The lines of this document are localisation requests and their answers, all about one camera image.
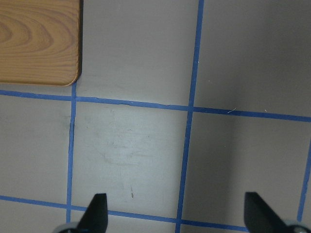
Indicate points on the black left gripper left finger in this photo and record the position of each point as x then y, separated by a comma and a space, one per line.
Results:
95, 218

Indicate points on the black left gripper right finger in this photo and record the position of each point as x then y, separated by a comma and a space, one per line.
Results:
260, 218

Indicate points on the wooden tray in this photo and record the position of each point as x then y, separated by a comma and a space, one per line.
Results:
41, 42

